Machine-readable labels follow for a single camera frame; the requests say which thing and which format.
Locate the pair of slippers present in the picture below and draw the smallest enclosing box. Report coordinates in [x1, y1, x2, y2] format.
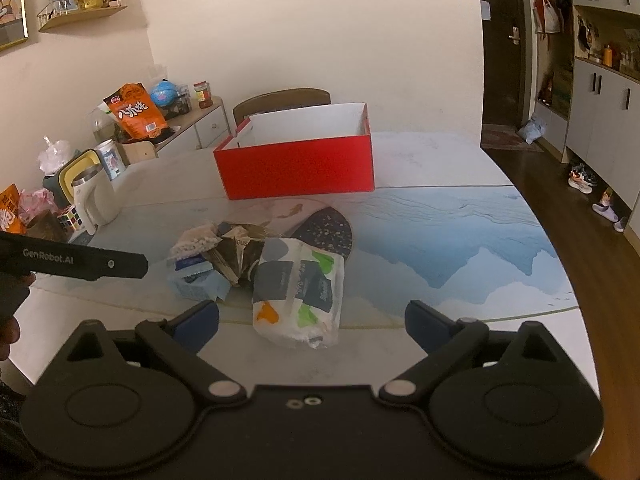
[592, 187, 632, 234]

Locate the gold wall shelf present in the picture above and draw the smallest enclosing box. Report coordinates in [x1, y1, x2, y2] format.
[37, 0, 129, 34]

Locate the pair of sneakers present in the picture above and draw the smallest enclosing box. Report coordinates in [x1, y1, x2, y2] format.
[567, 164, 599, 194]

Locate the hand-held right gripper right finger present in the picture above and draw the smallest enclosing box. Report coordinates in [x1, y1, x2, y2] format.
[378, 300, 561, 403]

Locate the red and white hanging bag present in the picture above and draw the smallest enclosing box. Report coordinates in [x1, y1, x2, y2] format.
[532, 0, 567, 37]

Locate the white side cabinet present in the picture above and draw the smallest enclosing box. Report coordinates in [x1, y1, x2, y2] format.
[125, 97, 231, 163]

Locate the clear plastic bottle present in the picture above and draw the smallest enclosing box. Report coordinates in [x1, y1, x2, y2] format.
[92, 105, 119, 144]

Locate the white lacy wrapper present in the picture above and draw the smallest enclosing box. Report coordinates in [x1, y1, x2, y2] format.
[169, 224, 222, 262]

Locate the white and blue printed desktop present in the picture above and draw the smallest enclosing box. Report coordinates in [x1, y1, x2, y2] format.
[20, 132, 601, 401]

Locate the white plastic bag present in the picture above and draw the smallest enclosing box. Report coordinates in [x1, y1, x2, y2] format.
[37, 136, 74, 177]

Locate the pink plastic bag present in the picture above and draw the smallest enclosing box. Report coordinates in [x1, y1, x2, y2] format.
[17, 187, 59, 224]

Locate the printed white mug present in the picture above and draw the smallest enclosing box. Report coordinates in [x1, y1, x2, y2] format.
[95, 139, 126, 181]

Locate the brown wooden chair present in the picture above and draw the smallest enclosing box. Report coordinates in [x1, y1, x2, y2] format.
[232, 88, 332, 127]

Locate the pale blue bag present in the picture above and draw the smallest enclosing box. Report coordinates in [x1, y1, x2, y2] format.
[517, 117, 549, 144]

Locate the white printed diaper packet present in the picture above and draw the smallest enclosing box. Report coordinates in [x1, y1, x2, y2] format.
[251, 237, 346, 350]

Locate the grey container with yellow lid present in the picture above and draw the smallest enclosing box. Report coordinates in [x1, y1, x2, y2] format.
[42, 149, 104, 209]

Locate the small blue globe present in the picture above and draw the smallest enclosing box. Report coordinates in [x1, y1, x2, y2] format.
[150, 80, 179, 107]

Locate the blue soft packet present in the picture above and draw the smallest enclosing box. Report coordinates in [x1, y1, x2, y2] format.
[170, 256, 232, 302]

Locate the red cardboard shoe box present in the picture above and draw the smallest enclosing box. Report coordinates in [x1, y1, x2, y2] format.
[214, 102, 375, 201]

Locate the orange foil packet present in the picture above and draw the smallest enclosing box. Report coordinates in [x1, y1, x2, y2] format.
[0, 184, 27, 234]

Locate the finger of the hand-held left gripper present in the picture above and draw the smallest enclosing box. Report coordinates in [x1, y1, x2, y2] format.
[97, 251, 150, 281]

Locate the puzzle cube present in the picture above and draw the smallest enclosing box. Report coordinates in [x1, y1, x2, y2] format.
[56, 205, 84, 234]

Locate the tall white and wood cabinet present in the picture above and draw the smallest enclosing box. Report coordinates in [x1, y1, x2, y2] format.
[529, 0, 640, 213]

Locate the person's left hand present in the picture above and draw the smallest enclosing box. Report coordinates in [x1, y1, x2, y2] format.
[0, 317, 22, 362]

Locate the brown doormat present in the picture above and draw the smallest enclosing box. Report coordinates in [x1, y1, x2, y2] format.
[481, 127, 546, 154]

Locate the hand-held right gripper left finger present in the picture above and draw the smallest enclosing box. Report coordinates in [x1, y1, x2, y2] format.
[65, 300, 247, 405]

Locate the white kettle jug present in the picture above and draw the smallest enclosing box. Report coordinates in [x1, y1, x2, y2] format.
[71, 162, 121, 235]

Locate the framed wall picture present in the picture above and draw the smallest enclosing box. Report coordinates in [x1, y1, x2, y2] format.
[0, 0, 29, 54]

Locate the orange snack bag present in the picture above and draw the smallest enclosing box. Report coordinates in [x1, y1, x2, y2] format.
[103, 82, 169, 142]

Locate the small wooden board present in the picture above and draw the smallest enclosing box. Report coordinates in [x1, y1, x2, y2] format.
[117, 140, 159, 166]

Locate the dark wooden door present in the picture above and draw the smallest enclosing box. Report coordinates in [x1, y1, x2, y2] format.
[475, 0, 534, 127]

